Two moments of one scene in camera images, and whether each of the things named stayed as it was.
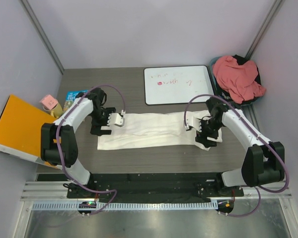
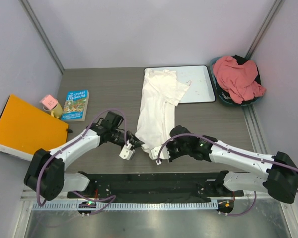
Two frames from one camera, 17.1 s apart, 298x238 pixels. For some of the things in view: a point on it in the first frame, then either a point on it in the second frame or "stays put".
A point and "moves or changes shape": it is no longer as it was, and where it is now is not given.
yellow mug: x=56 y=111 stays put
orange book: x=19 y=130 stays put
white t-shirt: x=149 y=130 moves or changes shape
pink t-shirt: x=239 y=79 stays put
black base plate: x=154 y=185 stays put
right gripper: x=201 y=137 to x=172 y=156
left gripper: x=96 y=128 to x=132 y=140
